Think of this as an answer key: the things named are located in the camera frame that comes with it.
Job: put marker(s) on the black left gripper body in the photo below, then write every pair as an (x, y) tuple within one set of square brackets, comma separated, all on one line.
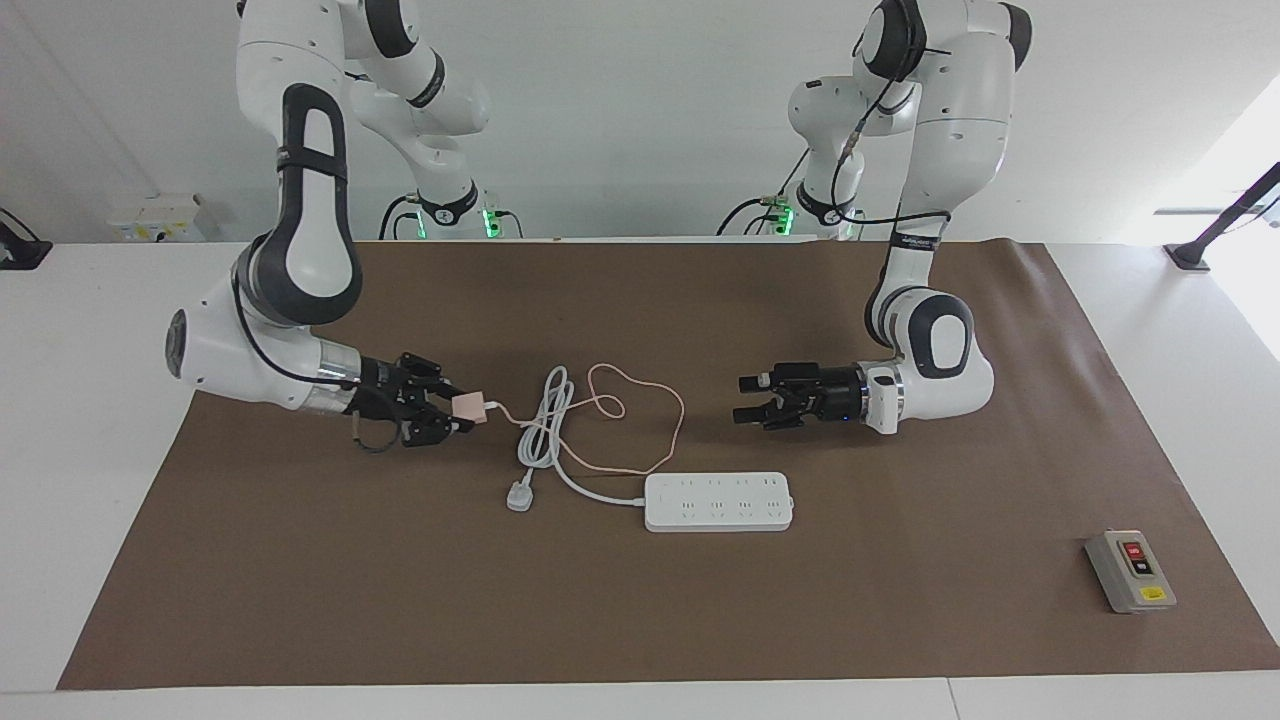
[(830, 395)]

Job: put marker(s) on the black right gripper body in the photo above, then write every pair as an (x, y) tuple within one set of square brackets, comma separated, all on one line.
[(378, 392)]

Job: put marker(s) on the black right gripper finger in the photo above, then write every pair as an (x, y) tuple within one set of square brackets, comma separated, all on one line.
[(432, 428), (425, 372)]

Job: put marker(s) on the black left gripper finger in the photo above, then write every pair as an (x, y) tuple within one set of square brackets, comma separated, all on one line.
[(762, 383), (758, 413)]

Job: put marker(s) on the pink charger block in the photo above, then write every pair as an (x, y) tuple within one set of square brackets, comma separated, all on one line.
[(470, 407)]

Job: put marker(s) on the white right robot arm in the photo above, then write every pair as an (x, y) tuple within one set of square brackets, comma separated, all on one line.
[(300, 220)]

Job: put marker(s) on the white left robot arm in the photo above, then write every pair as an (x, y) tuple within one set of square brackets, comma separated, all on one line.
[(950, 120)]

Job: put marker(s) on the white power strip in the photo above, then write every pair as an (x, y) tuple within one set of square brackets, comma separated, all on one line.
[(718, 502)]

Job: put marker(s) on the brown table mat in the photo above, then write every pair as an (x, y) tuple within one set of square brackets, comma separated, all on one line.
[(700, 620)]

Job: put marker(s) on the white box yellow labels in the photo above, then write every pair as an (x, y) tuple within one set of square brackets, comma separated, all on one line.
[(155, 220)]

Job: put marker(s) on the grey push button box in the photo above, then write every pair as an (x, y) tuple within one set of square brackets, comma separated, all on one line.
[(1130, 575)]

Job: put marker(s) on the black stand with clamp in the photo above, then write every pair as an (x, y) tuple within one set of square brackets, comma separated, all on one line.
[(1188, 257)]

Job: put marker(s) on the black table clamp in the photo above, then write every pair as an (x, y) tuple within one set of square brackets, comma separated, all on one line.
[(20, 252)]

